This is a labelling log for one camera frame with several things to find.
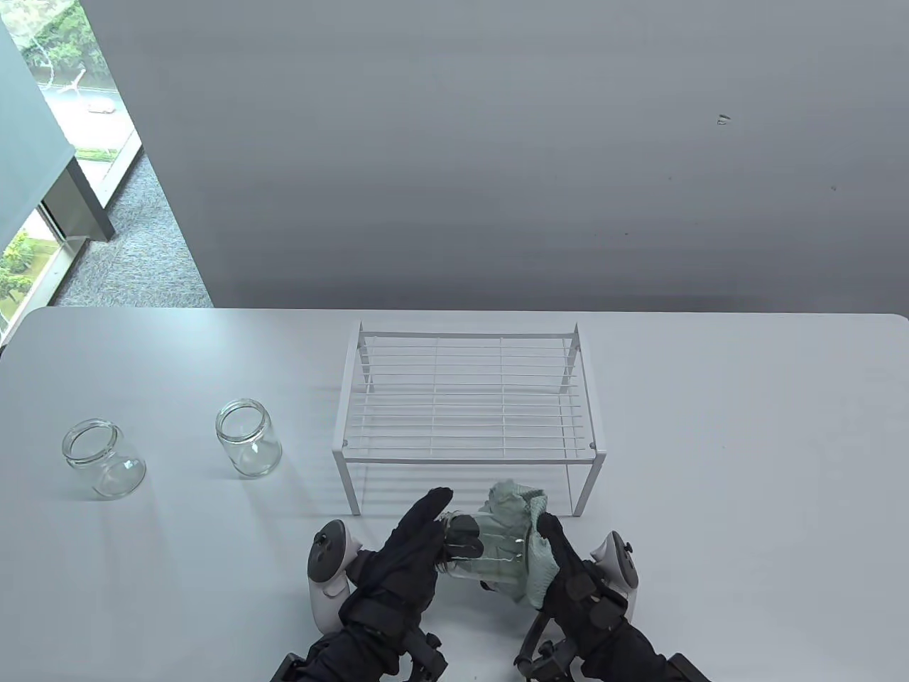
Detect person's left hand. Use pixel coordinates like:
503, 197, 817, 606
339, 487, 485, 640

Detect person's right hand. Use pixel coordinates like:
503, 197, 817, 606
536, 513, 631, 651

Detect grey white hand controller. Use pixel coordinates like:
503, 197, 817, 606
589, 531, 640, 619
307, 520, 364, 633

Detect clear glass jar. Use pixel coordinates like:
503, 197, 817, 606
60, 418, 147, 500
215, 399, 283, 479
433, 508, 540, 590

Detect green fish scale cleaning cloth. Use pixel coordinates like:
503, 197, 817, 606
479, 481, 562, 610

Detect person's left forearm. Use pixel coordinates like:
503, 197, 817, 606
284, 625, 413, 682

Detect person's right forearm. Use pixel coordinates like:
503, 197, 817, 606
575, 625, 682, 682

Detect grey metal beam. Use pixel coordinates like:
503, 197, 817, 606
41, 153, 116, 244

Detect pale grey partition panel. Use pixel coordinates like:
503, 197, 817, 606
0, 18, 79, 251

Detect window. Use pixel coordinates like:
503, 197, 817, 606
0, 0, 144, 340

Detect white wire shelf rack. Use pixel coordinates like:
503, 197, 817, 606
332, 322, 606, 518

